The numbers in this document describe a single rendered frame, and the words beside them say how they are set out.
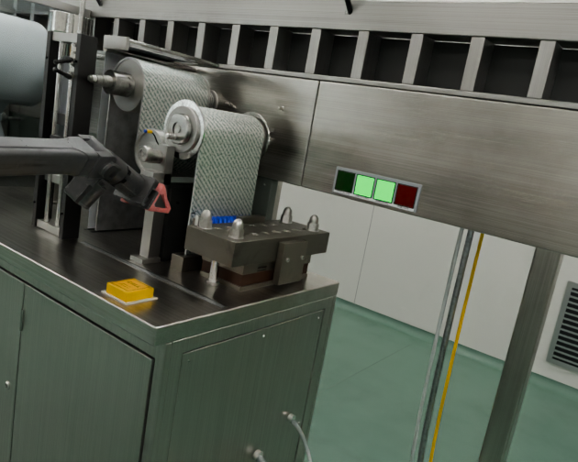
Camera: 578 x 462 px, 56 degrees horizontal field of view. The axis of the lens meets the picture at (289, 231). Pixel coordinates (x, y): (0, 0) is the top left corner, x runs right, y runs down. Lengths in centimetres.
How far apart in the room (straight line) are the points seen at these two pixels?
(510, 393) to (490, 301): 228
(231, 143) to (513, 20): 72
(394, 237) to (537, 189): 276
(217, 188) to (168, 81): 35
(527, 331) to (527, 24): 73
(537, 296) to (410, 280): 255
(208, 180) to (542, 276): 86
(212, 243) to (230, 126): 33
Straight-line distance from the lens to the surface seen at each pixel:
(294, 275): 143
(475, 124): 135
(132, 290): 117
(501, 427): 160
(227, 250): 125
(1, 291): 162
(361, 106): 148
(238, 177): 149
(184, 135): 137
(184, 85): 164
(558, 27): 135
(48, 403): 150
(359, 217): 413
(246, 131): 149
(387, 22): 149
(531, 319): 150
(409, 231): 395
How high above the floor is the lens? 131
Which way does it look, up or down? 11 degrees down
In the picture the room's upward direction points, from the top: 10 degrees clockwise
